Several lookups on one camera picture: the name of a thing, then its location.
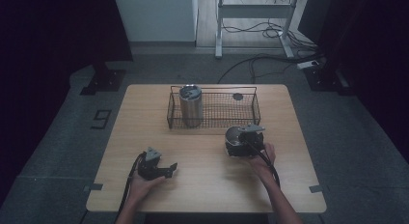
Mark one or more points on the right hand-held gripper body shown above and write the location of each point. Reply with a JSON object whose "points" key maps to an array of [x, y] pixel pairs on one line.
{"points": [[252, 143]]}

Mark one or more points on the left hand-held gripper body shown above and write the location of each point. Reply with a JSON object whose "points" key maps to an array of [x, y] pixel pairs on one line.
{"points": [[149, 167]]}

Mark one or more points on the white mug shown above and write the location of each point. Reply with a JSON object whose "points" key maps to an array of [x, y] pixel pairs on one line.
{"points": [[232, 136]]}

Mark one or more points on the stainless steel tumbler with lid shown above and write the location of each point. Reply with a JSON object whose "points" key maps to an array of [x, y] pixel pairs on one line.
{"points": [[191, 105]]}

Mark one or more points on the person's left hand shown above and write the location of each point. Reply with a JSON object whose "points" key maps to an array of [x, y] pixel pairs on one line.
{"points": [[143, 187]]}

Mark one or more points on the person's right hand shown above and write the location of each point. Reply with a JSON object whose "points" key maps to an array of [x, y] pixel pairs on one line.
{"points": [[262, 166]]}

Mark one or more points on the dark round disc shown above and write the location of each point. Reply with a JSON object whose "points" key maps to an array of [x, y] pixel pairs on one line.
{"points": [[238, 96]]}

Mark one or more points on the grey tape piece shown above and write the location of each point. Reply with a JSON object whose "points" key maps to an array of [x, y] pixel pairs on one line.
{"points": [[94, 187], [316, 189]]}

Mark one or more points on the white power strip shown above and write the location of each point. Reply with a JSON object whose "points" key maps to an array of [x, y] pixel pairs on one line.
{"points": [[307, 64]]}

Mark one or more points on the black stand base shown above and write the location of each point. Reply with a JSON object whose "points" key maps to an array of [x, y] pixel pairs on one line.
{"points": [[104, 79], [324, 79]]}

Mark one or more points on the white cabinet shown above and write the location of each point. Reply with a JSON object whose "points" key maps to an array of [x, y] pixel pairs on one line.
{"points": [[157, 18]]}

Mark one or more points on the dark curtain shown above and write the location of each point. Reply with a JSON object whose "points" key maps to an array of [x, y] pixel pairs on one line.
{"points": [[48, 40], [369, 40]]}

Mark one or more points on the white desk frame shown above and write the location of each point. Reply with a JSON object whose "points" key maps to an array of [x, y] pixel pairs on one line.
{"points": [[254, 11]]}

